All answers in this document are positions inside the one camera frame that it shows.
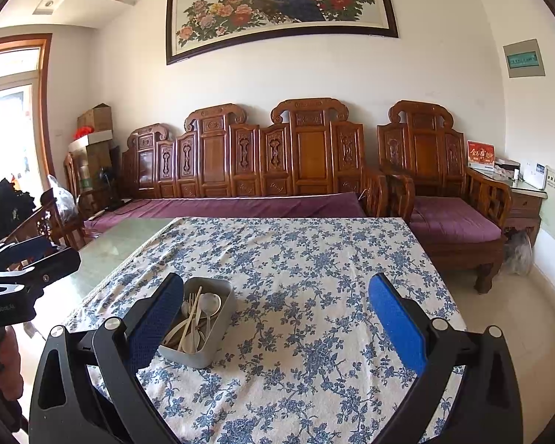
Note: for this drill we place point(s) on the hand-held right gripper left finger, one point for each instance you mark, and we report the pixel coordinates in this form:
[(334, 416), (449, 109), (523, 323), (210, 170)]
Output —
[(152, 323)]

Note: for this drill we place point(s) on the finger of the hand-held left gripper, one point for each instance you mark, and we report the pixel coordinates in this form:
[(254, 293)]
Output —
[(55, 266), (23, 247)]

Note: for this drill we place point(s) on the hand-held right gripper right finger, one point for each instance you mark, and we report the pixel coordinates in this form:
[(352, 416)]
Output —
[(397, 323)]

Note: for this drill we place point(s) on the wooden chopstick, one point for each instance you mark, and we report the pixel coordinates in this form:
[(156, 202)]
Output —
[(195, 307), (188, 328)]

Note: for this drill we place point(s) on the white long spoon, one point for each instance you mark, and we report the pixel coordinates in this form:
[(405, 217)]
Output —
[(199, 337)]

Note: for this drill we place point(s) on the grey metal container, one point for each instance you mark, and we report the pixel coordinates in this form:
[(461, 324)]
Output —
[(212, 333)]

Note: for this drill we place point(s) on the white round ladle spoon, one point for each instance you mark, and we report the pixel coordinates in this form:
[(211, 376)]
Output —
[(211, 303)]

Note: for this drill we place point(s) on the person's left hand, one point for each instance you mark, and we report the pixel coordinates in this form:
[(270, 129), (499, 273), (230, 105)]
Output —
[(7, 356)]

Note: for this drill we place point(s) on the dark wooden dining chair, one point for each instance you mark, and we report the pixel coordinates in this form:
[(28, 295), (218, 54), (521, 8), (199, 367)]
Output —
[(41, 226)]

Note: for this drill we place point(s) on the black cloth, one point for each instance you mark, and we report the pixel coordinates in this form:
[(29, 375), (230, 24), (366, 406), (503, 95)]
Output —
[(9, 203)]

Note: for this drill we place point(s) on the clear plastic bag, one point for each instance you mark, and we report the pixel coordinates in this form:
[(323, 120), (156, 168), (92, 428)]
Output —
[(64, 199)]

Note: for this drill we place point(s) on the wooden armchair beside boxes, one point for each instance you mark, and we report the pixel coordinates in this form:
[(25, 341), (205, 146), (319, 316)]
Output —
[(74, 180)]

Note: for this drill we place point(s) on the black desk fan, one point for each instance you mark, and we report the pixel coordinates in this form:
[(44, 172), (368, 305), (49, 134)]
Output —
[(105, 175)]

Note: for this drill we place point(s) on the tall cardboard box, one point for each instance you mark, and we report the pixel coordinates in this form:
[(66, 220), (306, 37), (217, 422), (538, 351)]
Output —
[(92, 166)]

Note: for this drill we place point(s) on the blue floral tablecloth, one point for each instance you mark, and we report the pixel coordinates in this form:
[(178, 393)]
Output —
[(305, 263)]

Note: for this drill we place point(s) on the purple armchair cushion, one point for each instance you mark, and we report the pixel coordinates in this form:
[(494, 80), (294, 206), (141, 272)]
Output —
[(453, 222)]

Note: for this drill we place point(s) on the white flat box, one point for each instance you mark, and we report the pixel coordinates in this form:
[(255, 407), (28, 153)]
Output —
[(92, 141)]

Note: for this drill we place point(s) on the red ornament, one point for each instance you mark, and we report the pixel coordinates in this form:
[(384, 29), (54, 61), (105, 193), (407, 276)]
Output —
[(83, 132)]

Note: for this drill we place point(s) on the grey plastic bag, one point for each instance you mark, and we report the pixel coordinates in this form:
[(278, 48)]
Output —
[(518, 254)]

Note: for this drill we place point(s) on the long purple sofa cushion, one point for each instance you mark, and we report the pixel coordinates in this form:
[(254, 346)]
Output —
[(240, 206)]

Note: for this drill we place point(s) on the brown cardboard box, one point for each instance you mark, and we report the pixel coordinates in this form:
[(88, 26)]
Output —
[(95, 118)]

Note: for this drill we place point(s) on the wooden side table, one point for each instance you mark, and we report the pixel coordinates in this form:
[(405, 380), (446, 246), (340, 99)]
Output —
[(525, 206)]

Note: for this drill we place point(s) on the carved wooden armchair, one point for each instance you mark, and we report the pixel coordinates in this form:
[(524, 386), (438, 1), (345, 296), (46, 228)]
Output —
[(425, 148)]

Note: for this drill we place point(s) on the red gift box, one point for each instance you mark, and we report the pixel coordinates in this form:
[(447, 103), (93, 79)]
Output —
[(481, 152)]

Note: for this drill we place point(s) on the long carved wooden sofa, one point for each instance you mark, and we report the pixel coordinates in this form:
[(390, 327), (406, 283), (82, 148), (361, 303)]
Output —
[(305, 157)]

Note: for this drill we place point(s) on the white device box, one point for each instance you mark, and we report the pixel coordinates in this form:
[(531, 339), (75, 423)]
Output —
[(534, 175)]

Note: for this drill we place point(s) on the framed floral peacock painting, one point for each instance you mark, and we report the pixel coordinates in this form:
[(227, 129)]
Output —
[(282, 9)]

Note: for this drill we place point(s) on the wooden door frame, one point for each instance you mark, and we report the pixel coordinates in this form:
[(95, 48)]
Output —
[(46, 101)]

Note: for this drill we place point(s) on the green wall panel box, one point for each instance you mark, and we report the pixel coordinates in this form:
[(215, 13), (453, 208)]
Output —
[(523, 58)]

